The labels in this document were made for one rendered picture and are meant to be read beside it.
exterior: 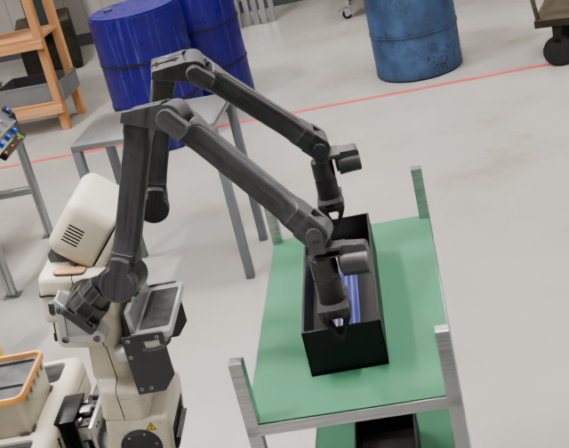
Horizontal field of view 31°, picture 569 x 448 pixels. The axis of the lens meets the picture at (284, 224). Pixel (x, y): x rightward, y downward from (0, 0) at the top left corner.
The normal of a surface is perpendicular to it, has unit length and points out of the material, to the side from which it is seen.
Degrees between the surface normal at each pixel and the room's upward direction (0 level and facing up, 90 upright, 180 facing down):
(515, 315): 0
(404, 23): 90
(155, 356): 90
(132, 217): 81
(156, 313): 0
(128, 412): 90
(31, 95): 90
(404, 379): 0
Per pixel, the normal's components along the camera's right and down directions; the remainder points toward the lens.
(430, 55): 0.22, 0.35
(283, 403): -0.22, -0.89
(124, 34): -0.14, 0.43
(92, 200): 0.50, -0.79
